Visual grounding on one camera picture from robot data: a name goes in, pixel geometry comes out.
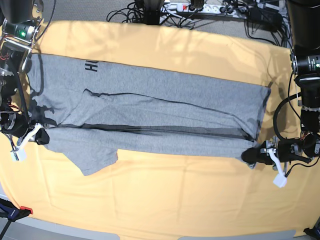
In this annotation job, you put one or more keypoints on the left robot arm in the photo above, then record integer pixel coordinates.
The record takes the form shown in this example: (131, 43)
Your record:
(304, 18)

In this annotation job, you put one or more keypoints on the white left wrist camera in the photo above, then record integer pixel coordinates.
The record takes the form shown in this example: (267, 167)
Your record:
(280, 180)

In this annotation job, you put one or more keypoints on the black power adapter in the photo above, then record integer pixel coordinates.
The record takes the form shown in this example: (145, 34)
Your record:
(264, 17)

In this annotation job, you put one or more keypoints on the grey t-shirt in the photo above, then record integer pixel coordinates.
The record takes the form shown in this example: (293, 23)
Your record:
(93, 109)

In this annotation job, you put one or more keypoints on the white power strip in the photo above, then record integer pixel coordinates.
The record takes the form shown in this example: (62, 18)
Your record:
(185, 9)

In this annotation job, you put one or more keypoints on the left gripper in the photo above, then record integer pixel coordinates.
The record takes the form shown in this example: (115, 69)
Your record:
(272, 155)

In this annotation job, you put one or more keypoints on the yellow table cloth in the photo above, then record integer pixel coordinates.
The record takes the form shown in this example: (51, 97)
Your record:
(146, 196)

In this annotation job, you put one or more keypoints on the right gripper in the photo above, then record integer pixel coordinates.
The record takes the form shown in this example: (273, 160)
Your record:
(38, 134)

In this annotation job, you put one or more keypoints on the black table post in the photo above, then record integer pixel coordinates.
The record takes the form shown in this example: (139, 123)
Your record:
(151, 11)

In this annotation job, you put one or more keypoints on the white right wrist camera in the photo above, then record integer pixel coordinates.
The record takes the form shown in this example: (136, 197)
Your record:
(18, 155)

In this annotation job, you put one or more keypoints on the blue red table clamp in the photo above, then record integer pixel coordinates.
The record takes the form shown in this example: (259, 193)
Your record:
(9, 211)

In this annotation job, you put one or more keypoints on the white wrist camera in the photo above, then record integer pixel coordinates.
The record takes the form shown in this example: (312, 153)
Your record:
(18, 155)
(280, 180)

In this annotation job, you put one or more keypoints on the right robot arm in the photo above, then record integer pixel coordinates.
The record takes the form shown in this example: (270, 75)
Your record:
(20, 29)

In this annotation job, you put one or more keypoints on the black clamp right corner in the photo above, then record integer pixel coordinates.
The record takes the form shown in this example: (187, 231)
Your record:
(313, 232)

